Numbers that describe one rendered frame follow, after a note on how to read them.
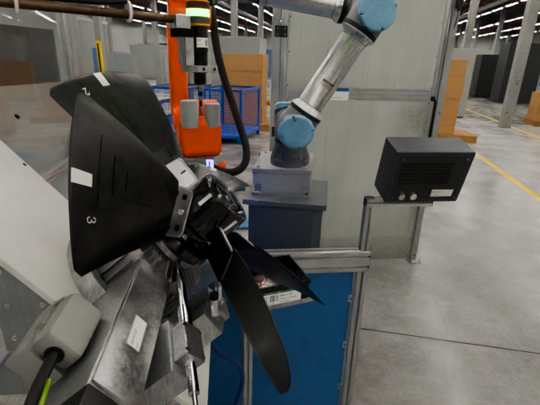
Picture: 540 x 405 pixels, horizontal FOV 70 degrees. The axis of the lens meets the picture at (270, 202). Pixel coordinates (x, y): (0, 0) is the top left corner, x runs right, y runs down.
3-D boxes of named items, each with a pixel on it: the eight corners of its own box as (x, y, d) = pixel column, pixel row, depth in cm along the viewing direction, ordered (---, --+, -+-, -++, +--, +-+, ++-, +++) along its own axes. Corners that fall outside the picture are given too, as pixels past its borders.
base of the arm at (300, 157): (269, 156, 156) (268, 132, 152) (306, 155, 156) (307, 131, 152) (271, 169, 142) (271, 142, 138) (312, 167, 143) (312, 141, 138)
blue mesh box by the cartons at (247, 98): (197, 141, 727) (196, 87, 693) (221, 130, 842) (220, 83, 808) (242, 144, 709) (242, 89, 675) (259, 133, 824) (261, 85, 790)
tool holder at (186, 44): (184, 72, 71) (181, 13, 67) (165, 71, 76) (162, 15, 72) (224, 72, 76) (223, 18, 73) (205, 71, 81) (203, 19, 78)
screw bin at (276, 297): (239, 314, 108) (239, 292, 105) (225, 283, 122) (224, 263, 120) (310, 300, 115) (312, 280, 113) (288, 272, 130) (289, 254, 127)
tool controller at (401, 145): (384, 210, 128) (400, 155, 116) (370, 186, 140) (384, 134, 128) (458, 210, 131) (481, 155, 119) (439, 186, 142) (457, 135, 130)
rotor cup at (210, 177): (155, 239, 68) (210, 194, 66) (150, 194, 79) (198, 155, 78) (208, 276, 77) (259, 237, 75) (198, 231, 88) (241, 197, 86)
